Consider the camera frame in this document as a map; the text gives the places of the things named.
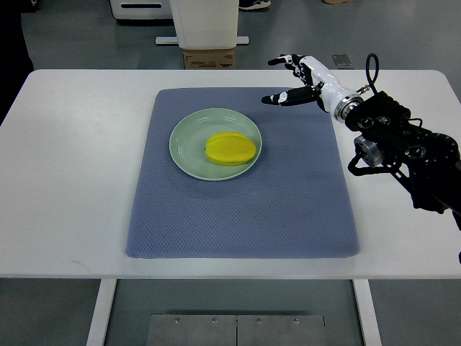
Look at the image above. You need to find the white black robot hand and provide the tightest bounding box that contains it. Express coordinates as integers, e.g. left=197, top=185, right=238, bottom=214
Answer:
left=261, top=54, right=363, bottom=123

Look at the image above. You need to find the yellow starfruit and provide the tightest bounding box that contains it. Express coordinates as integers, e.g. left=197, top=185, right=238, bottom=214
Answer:
left=205, top=131, right=256, bottom=166

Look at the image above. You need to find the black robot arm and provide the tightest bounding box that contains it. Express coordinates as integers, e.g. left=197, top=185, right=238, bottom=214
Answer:
left=334, top=53, right=460, bottom=223

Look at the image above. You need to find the light green plate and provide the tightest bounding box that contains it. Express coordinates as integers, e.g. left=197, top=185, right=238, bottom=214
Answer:
left=169, top=108, right=262, bottom=181

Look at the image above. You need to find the metal floor plate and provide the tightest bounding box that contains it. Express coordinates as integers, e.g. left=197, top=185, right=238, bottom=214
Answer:
left=147, top=314, right=327, bottom=345

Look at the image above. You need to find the grey floor outlet cover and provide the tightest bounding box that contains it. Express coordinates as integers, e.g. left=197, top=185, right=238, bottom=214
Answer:
left=332, top=54, right=353, bottom=67

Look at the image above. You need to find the beige shoe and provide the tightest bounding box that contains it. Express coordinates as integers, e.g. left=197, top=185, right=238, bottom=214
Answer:
left=323, top=0, right=350, bottom=5

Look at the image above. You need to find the blue textured mat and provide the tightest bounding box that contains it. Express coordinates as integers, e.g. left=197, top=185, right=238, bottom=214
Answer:
left=125, top=87, right=359, bottom=259

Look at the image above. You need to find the black white sneaker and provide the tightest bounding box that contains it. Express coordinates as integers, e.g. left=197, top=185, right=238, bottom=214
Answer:
left=238, top=0, right=272, bottom=11

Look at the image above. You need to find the cardboard box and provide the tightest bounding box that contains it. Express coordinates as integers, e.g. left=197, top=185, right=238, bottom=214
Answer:
left=183, top=48, right=236, bottom=70

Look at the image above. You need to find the right white table leg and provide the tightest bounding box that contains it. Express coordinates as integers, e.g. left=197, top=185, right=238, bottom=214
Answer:
left=352, top=279, right=382, bottom=346

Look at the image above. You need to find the white table leg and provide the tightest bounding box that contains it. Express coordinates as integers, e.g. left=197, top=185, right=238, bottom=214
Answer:
left=352, top=279, right=382, bottom=346
left=86, top=279, right=117, bottom=346

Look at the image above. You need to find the white appliance with slot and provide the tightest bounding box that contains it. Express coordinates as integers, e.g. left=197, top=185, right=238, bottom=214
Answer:
left=109, top=0, right=172, bottom=20

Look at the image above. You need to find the left white table leg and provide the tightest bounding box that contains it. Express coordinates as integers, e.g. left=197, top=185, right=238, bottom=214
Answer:
left=86, top=279, right=117, bottom=346

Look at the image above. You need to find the dark clothed person at left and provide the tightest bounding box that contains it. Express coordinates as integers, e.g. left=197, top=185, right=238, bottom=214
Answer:
left=1, top=1, right=34, bottom=123

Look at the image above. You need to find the white pedestal stand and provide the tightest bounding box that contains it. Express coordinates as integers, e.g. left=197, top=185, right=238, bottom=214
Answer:
left=155, top=0, right=249, bottom=50

